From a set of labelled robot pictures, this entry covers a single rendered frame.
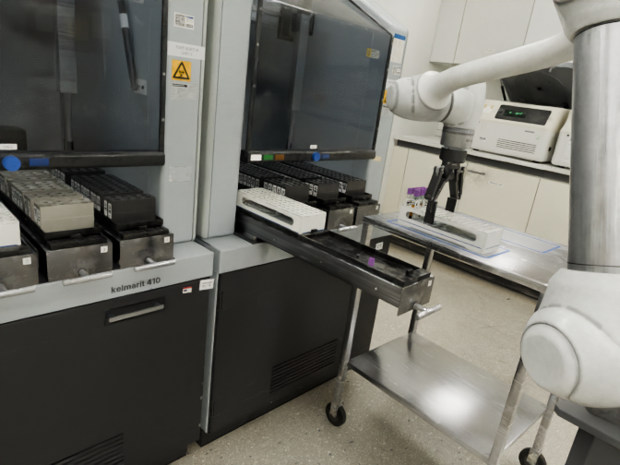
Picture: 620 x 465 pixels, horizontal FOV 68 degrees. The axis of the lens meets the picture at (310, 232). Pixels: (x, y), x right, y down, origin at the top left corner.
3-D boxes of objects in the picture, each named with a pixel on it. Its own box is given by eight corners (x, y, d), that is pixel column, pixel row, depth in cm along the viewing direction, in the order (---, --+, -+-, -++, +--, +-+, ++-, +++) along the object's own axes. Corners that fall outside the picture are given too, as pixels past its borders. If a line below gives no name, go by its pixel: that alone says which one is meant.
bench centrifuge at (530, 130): (463, 149, 333) (485, 54, 313) (502, 149, 375) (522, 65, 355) (541, 164, 296) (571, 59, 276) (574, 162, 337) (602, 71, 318)
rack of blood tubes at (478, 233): (396, 222, 146) (399, 203, 144) (414, 219, 152) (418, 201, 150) (482, 254, 126) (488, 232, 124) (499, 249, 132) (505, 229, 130)
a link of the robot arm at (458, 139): (481, 131, 132) (476, 151, 133) (453, 126, 138) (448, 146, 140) (465, 130, 126) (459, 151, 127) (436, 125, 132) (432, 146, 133)
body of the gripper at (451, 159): (458, 150, 128) (450, 183, 131) (473, 150, 134) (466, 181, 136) (435, 145, 133) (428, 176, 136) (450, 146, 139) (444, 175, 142)
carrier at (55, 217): (91, 224, 109) (90, 200, 107) (95, 227, 107) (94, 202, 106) (37, 231, 101) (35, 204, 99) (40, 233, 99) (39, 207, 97)
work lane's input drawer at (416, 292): (221, 226, 146) (223, 199, 144) (256, 221, 156) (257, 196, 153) (412, 326, 99) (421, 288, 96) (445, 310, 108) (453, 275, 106)
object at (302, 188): (304, 200, 158) (306, 183, 156) (308, 201, 156) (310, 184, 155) (279, 203, 150) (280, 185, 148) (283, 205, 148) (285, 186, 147)
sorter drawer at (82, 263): (-24, 199, 141) (-28, 171, 138) (27, 196, 150) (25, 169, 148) (53, 292, 93) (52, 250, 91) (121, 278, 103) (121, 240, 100)
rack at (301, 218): (234, 208, 143) (236, 189, 141) (259, 206, 150) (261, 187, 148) (299, 238, 124) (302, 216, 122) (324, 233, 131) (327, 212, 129)
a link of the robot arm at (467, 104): (462, 127, 138) (425, 123, 134) (474, 73, 133) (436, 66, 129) (485, 132, 129) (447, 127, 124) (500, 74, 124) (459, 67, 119)
